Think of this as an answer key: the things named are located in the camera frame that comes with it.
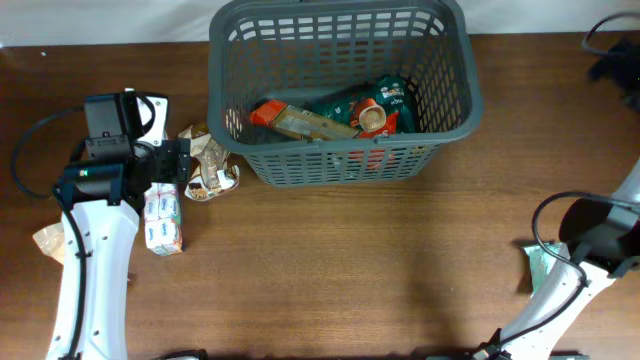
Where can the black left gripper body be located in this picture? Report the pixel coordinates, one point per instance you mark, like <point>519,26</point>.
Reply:
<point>181,160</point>

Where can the white tissue multipack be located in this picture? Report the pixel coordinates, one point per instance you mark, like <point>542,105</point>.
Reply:
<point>162,220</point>

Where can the brown white snack wrapper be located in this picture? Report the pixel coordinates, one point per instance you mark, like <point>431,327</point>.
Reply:
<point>213,176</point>

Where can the beige paper bag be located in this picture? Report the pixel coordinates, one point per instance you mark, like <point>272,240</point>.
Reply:
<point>51,241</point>

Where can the orange spaghetti packet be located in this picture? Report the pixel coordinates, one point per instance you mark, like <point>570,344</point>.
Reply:
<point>298,123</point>

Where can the grey plastic basket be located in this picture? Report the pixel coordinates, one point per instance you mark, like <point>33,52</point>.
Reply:
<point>300,52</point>

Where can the small white green packet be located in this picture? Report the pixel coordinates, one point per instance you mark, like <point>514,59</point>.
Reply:
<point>540,265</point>

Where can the green Nescafe coffee bag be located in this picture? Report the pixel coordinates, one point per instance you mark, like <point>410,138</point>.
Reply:
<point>382,108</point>

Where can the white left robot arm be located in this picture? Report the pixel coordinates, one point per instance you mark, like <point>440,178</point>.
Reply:
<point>90,320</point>

